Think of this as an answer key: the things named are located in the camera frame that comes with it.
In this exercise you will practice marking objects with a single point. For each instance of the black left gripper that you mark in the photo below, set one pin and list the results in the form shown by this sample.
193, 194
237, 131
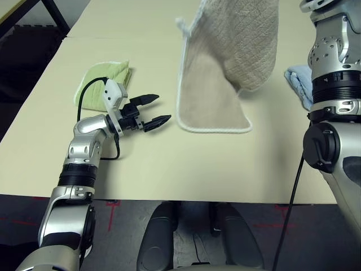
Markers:
131, 118

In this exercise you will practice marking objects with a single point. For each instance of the beige towel with white trim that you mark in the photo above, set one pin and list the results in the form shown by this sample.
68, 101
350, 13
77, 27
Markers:
214, 98

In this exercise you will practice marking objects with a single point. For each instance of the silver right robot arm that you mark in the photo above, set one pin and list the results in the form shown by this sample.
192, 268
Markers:
332, 84

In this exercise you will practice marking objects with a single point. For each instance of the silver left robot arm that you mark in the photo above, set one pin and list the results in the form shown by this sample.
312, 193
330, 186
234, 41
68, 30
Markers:
84, 127

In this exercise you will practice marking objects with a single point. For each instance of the green folded towel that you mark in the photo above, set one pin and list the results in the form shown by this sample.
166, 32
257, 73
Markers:
112, 70

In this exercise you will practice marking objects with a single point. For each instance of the light blue folded towel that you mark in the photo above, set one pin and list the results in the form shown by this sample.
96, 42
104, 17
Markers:
299, 82

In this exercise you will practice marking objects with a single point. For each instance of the black foam floor mat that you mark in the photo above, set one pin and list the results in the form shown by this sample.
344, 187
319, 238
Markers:
25, 62

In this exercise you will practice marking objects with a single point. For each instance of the grey robot right leg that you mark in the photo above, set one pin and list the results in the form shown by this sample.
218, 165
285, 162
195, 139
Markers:
239, 240

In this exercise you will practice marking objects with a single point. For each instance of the grey robot waist housing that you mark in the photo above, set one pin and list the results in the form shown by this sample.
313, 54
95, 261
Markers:
203, 268

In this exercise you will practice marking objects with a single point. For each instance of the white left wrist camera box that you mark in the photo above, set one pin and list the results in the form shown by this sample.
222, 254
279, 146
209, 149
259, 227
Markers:
114, 93

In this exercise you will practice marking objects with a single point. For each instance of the black post under table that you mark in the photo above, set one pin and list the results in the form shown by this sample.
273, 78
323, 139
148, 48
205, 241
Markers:
215, 223

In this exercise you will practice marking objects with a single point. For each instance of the black metal frame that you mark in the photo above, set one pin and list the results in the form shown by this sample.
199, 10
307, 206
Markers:
57, 17

